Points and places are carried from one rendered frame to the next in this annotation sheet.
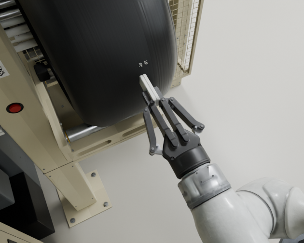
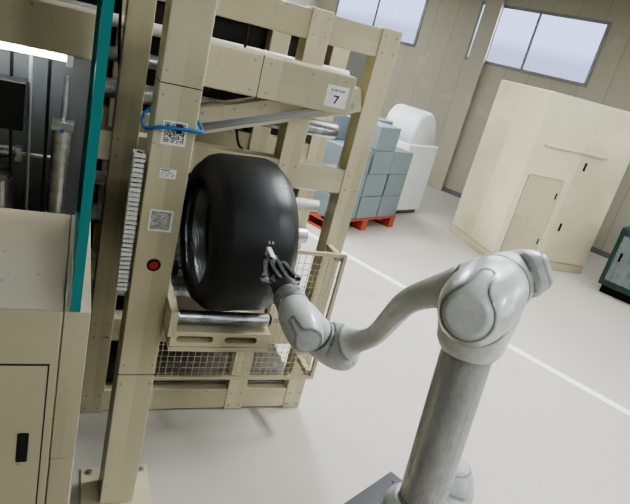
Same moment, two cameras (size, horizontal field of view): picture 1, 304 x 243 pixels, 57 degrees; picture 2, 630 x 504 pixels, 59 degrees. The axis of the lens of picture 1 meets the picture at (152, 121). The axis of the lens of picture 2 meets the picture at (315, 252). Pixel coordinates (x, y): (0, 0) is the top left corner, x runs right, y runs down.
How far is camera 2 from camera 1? 1.27 m
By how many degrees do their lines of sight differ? 39
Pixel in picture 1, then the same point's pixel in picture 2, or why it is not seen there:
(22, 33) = not seen: hidden behind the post
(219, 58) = (358, 395)
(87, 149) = (187, 340)
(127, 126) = (233, 331)
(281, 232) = (336, 343)
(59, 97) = not seen: hidden behind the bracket
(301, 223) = (349, 337)
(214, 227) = (290, 304)
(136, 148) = (211, 458)
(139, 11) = (278, 210)
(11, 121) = (142, 278)
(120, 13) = (267, 206)
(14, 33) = not seen: hidden behind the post
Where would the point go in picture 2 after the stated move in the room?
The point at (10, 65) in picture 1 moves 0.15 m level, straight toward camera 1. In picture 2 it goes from (175, 225) to (189, 243)
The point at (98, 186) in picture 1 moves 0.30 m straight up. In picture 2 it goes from (142, 484) to (152, 426)
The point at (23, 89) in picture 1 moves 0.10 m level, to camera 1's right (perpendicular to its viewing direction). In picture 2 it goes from (170, 250) to (198, 258)
